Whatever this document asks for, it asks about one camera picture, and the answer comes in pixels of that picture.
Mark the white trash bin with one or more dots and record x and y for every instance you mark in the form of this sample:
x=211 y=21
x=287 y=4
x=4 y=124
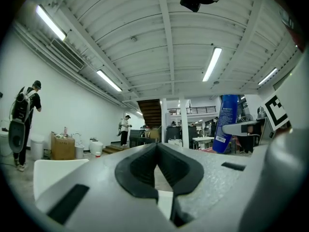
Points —
x=37 y=147

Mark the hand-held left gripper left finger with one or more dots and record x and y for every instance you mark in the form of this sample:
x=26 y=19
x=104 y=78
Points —
x=101 y=202

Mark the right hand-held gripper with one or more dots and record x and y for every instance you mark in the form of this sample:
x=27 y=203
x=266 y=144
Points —
x=287 y=168

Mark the long ceiling light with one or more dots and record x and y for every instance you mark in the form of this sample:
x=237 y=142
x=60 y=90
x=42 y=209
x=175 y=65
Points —
x=51 y=22
x=267 y=76
x=212 y=64
x=109 y=80

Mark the white air vent grille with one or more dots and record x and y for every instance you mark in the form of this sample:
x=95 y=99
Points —
x=67 y=55

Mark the brown cardboard box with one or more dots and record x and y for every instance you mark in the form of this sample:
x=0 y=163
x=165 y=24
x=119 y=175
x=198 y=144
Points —
x=62 y=147

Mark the blue bottle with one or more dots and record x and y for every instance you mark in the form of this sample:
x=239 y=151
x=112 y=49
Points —
x=225 y=115

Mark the white sink table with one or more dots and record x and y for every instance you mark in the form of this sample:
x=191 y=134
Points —
x=202 y=140

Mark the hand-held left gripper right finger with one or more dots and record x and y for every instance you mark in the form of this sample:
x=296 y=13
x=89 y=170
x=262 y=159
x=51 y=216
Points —
x=212 y=178

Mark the white toilet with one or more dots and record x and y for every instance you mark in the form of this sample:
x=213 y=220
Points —
x=4 y=141
x=79 y=149
x=96 y=145

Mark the brown wooden staircase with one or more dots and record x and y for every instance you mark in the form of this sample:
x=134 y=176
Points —
x=150 y=113

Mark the white pillar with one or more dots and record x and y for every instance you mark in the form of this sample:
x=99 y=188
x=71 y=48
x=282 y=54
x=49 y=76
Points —
x=184 y=122

